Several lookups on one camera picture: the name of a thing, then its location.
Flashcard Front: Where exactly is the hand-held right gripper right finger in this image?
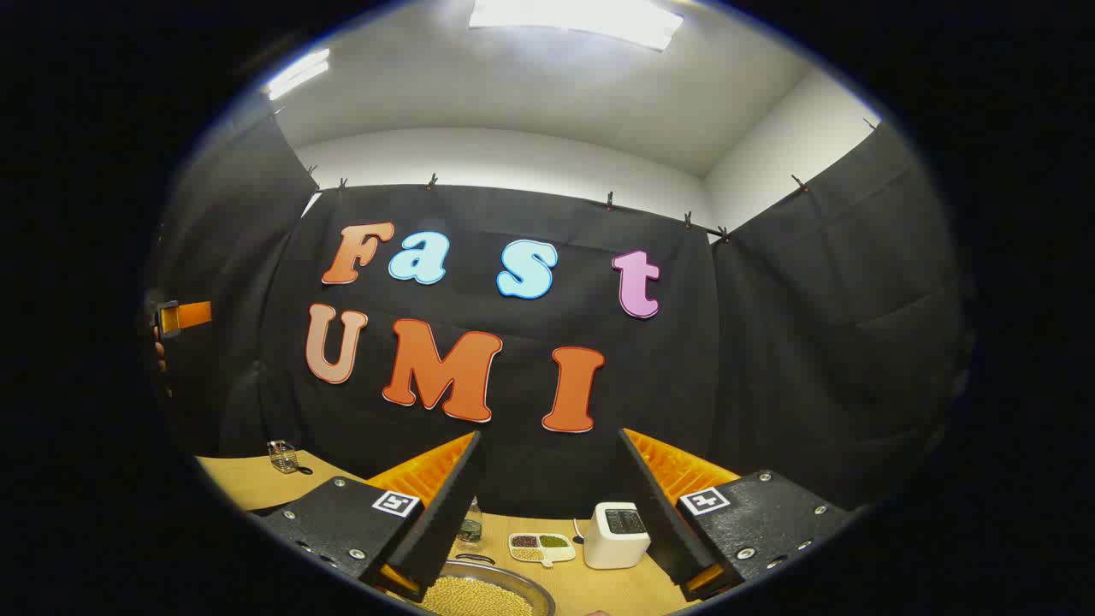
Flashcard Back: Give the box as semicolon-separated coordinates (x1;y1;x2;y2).
618;428;861;602

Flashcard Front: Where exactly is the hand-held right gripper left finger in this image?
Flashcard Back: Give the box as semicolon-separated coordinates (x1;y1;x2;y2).
252;430;487;602

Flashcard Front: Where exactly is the pile of yellow soybeans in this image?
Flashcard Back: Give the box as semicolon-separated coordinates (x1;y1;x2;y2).
421;576;536;616

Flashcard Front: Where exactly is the stainless steel pot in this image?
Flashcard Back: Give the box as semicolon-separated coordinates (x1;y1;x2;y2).
411;554;557;616

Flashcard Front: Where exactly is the white toaster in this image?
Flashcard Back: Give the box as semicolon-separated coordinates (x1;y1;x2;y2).
584;502;651;570

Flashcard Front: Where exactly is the white divided bean tray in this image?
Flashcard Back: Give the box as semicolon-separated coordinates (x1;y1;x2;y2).
509;532;577;566

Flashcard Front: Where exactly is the black backdrop cloth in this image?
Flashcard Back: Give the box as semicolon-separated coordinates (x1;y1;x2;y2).
150;111;976;523

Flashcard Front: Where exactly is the ceiling light panel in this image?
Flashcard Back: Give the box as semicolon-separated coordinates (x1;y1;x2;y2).
469;0;685;50
263;49;331;101

